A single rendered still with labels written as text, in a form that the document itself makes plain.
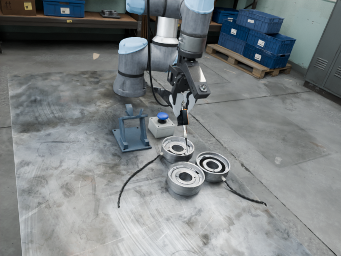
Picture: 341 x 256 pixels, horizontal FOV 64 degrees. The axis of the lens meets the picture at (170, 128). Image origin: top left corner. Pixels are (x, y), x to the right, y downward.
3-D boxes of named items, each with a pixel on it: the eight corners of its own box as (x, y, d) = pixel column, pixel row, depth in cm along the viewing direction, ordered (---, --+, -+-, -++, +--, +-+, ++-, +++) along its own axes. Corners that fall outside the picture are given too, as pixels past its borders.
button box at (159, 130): (173, 135, 100) (175, 124, 97) (156, 138, 97) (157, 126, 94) (163, 124, 106) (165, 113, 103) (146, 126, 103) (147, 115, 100)
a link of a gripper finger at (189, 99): (185, 107, 94) (188, 83, 88) (194, 116, 89) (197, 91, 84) (177, 109, 92) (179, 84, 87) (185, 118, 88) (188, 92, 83)
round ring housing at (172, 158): (182, 143, 97) (184, 133, 94) (198, 162, 89) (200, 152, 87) (155, 148, 92) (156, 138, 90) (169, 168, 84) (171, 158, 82)
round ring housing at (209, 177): (186, 166, 86) (189, 156, 84) (212, 158, 92) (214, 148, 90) (208, 188, 79) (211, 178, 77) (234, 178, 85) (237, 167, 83)
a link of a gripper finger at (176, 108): (171, 109, 91) (177, 84, 87) (179, 119, 87) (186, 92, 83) (163, 109, 90) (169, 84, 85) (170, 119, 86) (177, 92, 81)
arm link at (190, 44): (212, 38, 75) (185, 38, 71) (208, 55, 77) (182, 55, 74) (198, 31, 80) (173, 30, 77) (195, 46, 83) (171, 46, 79)
